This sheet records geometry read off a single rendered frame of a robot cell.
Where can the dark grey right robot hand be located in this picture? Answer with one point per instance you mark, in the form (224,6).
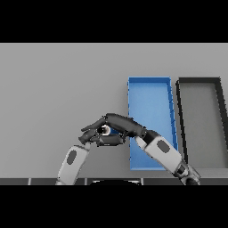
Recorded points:
(121,122)

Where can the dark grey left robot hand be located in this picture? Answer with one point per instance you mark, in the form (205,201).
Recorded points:
(101,139)

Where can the blue pipe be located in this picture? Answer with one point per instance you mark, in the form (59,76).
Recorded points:
(104,130)

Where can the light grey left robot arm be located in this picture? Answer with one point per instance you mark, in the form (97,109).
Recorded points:
(71,162)

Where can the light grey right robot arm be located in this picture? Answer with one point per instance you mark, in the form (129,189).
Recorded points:
(166,154)

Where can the blue bin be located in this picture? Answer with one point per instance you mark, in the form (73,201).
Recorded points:
(150,101)

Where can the dark grey bin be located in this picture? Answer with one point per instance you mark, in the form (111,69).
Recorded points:
(201,118)

